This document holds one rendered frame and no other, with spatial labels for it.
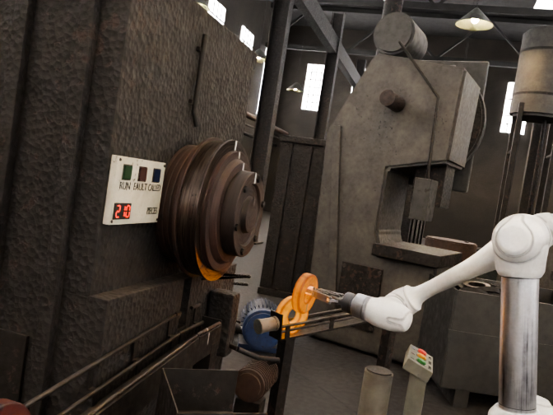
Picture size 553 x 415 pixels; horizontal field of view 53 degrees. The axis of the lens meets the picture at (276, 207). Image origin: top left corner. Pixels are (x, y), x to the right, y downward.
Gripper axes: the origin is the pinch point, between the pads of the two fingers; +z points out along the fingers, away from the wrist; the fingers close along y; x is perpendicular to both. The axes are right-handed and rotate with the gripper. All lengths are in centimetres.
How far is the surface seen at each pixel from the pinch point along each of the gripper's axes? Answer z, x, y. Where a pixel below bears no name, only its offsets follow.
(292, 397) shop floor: 40, -86, 99
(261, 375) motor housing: 4.5, -33.0, -14.1
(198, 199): 10, 30, -64
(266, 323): 11.6, -16.6, -5.0
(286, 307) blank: 8.8, -10.6, 4.3
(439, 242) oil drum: 52, -2, 437
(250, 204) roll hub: 6, 30, -42
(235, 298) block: 18.1, -6.8, -20.3
